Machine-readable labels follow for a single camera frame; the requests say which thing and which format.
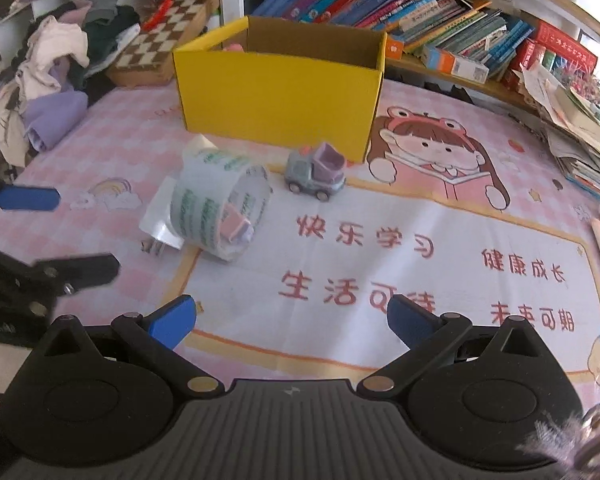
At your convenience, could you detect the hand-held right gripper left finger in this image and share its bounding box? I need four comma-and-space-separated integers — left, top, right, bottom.
30, 294, 226, 401

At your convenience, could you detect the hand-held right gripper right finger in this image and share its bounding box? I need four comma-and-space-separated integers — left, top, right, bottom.
357, 294, 571, 401

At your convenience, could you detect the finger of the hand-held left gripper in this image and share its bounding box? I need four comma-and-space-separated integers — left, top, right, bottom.
29, 253, 122, 307
0, 174, 61, 215

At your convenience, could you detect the clear tape roll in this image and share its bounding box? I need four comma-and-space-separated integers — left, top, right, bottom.
170, 134, 275, 262

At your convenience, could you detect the grey purple toy truck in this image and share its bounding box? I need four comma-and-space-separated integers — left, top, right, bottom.
285, 142, 347, 203

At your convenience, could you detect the yellow cardboard box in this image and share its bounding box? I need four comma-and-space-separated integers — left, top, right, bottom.
172, 16, 387, 165

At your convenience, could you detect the pink printed desk mat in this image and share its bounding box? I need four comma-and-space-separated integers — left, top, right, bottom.
0, 77, 600, 411

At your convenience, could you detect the purple garment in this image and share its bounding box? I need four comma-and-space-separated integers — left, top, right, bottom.
24, 57, 90, 152

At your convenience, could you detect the pink purple eraser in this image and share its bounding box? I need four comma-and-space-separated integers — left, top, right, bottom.
220, 205, 256, 246

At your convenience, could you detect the cream garment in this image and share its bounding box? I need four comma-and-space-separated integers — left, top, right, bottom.
0, 15, 91, 166

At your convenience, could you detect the dark green garment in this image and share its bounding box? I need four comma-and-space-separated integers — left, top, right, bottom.
77, 5, 142, 93

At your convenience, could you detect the wooden chessboard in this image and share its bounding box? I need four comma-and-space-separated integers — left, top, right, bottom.
106, 0, 221, 87

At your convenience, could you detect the grey garment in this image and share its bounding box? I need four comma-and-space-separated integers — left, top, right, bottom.
55, 0, 120, 25

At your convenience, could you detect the red tassel ornament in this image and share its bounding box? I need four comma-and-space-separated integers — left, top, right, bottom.
141, 0, 178, 31

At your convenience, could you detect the pile of loose papers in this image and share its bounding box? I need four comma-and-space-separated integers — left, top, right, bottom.
520, 62, 600, 201

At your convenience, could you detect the red thick dictionary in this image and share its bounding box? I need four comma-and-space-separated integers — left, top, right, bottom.
502, 20, 600, 88

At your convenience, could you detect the row of leaning books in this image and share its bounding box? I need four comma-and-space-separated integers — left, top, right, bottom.
252, 0, 536, 61

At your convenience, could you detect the grey fuzzy keychain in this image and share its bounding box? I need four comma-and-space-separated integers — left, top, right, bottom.
515, 400, 600, 480

